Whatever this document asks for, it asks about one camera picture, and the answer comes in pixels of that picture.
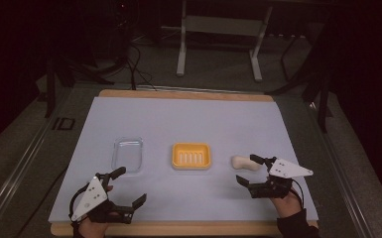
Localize person's left hand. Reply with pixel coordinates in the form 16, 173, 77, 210
78, 183, 115, 238

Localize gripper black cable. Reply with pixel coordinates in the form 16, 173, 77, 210
291, 178, 307, 210
67, 182, 92, 222

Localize black floor cables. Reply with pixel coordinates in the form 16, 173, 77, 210
124, 42, 158, 91

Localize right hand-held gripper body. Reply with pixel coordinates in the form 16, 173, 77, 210
247, 156, 315, 199

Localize light blue table mat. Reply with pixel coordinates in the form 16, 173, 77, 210
48, 95, 319, 223

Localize person's right hand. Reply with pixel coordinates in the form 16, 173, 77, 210
270, 189, 304, 219

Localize white metal stand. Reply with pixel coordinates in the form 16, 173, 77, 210
176, 0, 274, 83

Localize white soap bar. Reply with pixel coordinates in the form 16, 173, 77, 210
230, 155, 262, 173

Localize black tripod stand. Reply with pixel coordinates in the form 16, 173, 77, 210
265, 31, 334, 134

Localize yellow soap dish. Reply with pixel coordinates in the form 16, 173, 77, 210
171, 142, 212, 171

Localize wooden table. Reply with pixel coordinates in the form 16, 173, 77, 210
50, 88, 319, 238

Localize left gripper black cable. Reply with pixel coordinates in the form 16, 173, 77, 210
67, 182, 92, 222

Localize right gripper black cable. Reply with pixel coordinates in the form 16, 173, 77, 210
291, 178, 307, 210

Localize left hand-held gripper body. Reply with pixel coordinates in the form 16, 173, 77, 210
69, 172, 136, 225

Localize clear plastic container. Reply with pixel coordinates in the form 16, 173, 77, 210
110, 136, 145, 174

